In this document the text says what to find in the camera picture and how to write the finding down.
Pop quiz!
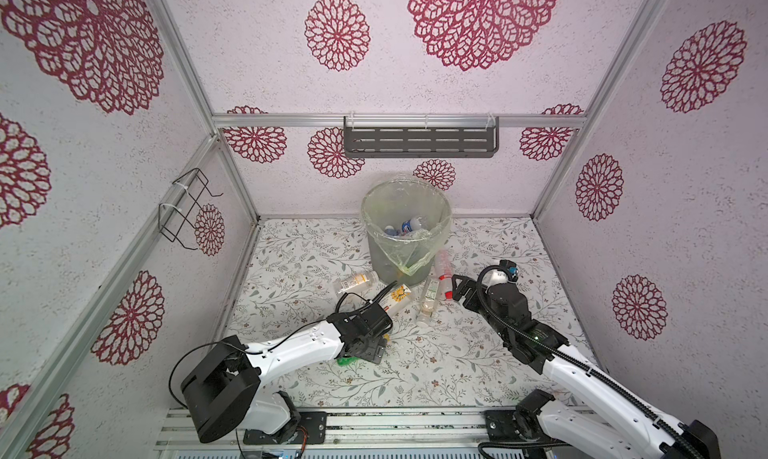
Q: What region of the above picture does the white bottle red cap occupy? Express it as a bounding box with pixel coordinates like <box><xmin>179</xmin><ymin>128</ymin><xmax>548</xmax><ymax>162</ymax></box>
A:
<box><xmin>434</xmin><ymin>248</ymin><xmax>453</xmax><ymax>300</ymax></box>

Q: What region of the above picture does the translucent green bin liner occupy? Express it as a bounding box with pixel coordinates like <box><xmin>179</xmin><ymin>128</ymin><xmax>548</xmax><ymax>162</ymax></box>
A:
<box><xmin>359</xmin><ymin>175</ymin><xmax>454</xmax><ymax>277</ymax></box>

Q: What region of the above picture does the grey slotted wall shelf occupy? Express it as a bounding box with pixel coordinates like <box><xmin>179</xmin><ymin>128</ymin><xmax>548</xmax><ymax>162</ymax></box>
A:
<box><xmin>342</xmin><ymin>117</ymin><xmax>499</xmax><ymax>159</ymax></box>

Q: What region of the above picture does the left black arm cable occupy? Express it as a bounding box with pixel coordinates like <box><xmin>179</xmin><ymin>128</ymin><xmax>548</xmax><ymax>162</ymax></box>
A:
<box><xmin>167</xmin><ymin>280</ymin><xmax>398</xmax><ymax>409</ymax></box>

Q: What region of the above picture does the black wire wall rack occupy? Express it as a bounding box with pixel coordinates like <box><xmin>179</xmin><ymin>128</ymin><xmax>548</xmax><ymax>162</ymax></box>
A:
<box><xmin>157</xmin><ymin>168</ymin><xmax>223</xmax><ymax>251</ymax></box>

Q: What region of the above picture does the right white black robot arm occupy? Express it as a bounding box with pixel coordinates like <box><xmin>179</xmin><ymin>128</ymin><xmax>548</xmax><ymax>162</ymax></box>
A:
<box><xmin>451</xmin><ymin>260</ymin><xmax>722</xmax><ymax>458</ymax></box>

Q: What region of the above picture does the clear bottle green white label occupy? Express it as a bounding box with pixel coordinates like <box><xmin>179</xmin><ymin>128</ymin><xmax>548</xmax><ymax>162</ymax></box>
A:
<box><xmin>417</xmin><ymin>277</ymin><xmax>440</xmax><ymax>325</ymax></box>

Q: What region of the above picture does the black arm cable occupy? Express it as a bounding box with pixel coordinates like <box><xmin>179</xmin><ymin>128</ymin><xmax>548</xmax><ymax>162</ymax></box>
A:
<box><xmin>167</xmin><ymin>280</ymin><xmax>398</xmax><ymax>409</ymax></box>
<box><xmin>475</xmin><ymin>265</ymin><xmax>709</xmax><ymax>459</ymax></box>

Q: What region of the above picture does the pepsi bottle blue cap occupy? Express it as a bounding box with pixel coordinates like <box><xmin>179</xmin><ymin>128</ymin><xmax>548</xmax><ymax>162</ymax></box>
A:
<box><xmin>400</xmin><ymin>217</ymin><xmax>424</xmax><ymax>236</ymax></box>

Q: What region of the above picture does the clear bottle sunflower label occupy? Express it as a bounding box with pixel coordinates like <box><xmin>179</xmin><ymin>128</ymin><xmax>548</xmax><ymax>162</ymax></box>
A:
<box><xmin>380</xmin><ymin>284</ymin><xmax>413</xmax><ymax>316</ymax></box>

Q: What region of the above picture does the clear bottle orange label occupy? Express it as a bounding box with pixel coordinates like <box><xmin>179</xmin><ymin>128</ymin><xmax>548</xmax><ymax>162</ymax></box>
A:
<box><xmin>332</xmin><ymin>271</ymin><xmax>379</xmax><ymax>298</ymax></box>

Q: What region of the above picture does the green soda bottle yellow cap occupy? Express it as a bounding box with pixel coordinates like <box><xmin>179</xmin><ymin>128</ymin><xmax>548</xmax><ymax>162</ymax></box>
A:
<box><xmin>337</xmin><ymin>334</ymin><xmax>389</xmax><ymax>366</ymax></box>

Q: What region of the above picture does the grey mesh waste bin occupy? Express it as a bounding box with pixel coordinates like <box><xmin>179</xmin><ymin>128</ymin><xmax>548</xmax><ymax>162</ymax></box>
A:
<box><xmin>360</xmin><ymin>179</ymin><xmax>453</xmax><ymax>290</ymax></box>

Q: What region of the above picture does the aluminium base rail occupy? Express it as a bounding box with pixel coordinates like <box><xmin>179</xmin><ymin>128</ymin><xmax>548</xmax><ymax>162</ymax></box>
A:
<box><xmin>153</xmin><ymin>407</ymin><xmax>520</xmax><ymax>454</ymax></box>

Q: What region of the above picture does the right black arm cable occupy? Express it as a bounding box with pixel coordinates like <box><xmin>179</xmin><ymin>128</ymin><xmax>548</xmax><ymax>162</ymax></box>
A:
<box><xmin>475</xmin><ymin>265</ymin><xmax>709</xmax><ymax>459</ymax></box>

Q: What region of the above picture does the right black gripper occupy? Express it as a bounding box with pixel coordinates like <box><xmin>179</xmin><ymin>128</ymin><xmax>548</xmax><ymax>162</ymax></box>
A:
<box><xmin>453</xmin><ymin>272</ymin><xmax>510</xmax><ymax>346</ymax></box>

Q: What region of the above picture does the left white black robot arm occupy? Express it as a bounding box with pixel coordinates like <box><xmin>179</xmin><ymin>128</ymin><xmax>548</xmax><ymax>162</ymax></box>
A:
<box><xmin>180</xmin><ymin>304</ymin><xmax>393</xmax><ymax>444</ymax></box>

